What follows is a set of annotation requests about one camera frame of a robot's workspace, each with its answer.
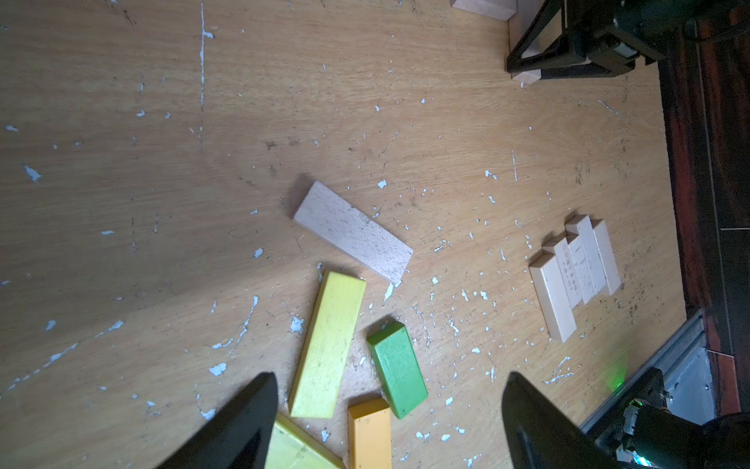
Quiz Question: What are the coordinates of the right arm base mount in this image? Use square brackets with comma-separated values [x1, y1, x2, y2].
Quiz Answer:
[586, 367, 749, 468]

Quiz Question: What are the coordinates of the short green block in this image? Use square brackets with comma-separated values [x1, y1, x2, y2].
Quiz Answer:
[367, 322, 429, 419]

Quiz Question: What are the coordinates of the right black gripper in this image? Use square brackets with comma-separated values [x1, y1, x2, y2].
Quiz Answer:
[506, 0, 668, 80]

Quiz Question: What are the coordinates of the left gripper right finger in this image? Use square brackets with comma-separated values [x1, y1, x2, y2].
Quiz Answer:
[501, 371, 618, 468]

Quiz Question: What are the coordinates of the upper yellow block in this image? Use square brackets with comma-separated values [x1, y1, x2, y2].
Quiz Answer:
[289, 272, 366, 419]

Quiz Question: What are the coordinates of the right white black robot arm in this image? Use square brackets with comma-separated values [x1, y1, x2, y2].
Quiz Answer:
[506, 1, 749, 80]

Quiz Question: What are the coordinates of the left yellow block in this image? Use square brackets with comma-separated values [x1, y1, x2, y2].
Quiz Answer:
[265, 414, 346, 469]

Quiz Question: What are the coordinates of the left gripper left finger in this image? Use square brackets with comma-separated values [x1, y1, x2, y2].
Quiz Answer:
[159, 372, 279, 469]

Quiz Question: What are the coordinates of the aluminium front rail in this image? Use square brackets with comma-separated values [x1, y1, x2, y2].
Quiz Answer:
[576, 310, 719, 435]

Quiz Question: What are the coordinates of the natural wood block crosswise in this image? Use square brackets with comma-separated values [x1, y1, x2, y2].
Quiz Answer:
[450, 0, 518, 21]

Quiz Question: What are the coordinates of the small yellow block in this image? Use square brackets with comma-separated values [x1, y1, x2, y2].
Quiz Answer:
[348, 398, 393, 469]

